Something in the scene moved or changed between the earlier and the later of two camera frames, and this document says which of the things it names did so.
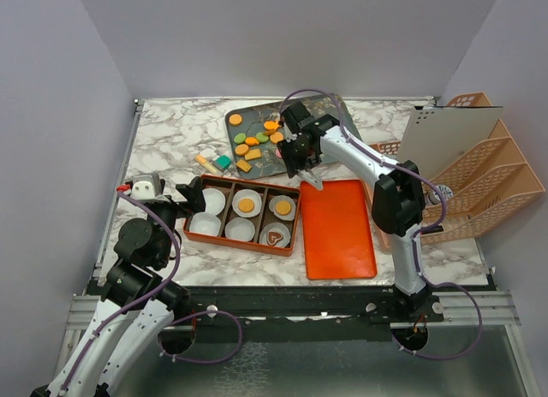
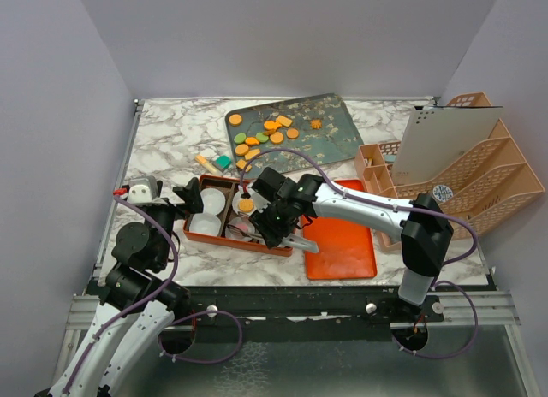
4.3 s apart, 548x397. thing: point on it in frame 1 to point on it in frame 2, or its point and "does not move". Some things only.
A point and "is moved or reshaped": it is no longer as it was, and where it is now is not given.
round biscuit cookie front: [246, 205] does not move
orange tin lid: [337, 236] does not move
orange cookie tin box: [246, 216] does not move
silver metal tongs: [309, 176] is moved or reshaped
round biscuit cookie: [276, 137] does not move
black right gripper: [292, 162] to [272, 235]
